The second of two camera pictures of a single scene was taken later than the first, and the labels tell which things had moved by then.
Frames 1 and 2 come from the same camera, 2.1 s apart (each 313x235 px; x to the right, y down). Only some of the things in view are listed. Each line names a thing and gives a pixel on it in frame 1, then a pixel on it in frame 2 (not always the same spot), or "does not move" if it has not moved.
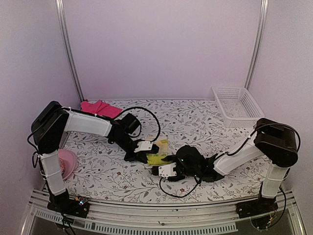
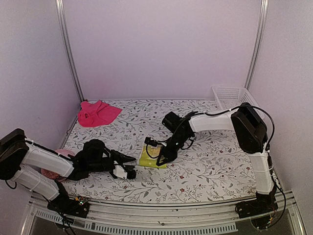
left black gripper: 141,156 → 121,157
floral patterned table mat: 103,174 does not move
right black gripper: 172,157 → 170,155
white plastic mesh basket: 237,107 does not move
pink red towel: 100,108 does not move
